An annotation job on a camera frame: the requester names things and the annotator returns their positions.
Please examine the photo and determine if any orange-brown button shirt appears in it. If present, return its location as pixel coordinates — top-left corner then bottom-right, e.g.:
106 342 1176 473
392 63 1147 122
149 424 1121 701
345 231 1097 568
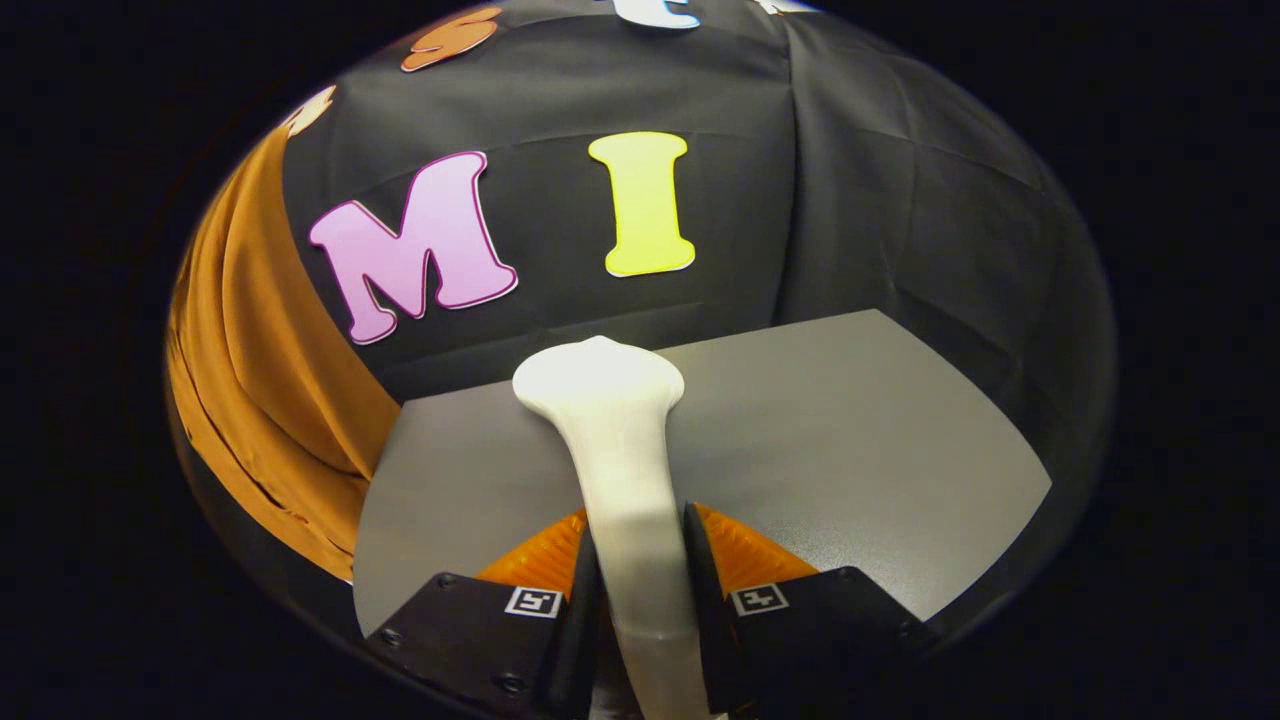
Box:
165 125 401 583

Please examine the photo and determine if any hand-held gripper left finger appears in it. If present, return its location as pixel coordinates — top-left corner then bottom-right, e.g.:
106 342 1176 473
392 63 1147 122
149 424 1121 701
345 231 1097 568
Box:
365 505 606 720

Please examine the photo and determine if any black backdrop cloth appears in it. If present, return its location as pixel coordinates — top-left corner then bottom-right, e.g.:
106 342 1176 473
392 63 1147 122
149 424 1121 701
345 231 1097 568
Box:
165 0 1116 641

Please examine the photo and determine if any white garment steamer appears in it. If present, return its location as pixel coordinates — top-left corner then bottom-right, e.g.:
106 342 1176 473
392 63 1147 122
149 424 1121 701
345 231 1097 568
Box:
512 336 721 720

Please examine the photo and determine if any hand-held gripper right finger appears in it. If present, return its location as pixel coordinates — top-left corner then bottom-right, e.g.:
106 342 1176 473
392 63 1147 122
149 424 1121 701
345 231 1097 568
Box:
683 502 941 716

